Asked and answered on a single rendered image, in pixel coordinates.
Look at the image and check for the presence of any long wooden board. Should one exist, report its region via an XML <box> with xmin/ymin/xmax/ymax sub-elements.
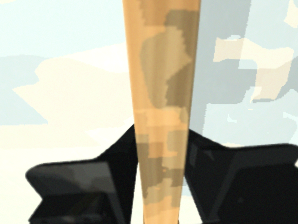
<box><xmin>122</xmin><ymin>0</ymin><xmax>201</xmax><ymax>224</ymax></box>

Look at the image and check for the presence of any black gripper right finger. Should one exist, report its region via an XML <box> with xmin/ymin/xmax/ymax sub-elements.
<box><xmin>184</xmin><ymin>129</ymin><xmax>298</xmax><ymax>224</ymax></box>

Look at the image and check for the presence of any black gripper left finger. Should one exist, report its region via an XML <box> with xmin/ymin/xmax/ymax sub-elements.
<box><xmin>25</xmin><ymin>124</ymin><xmax>138</xmax><ymax>224</ymax></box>

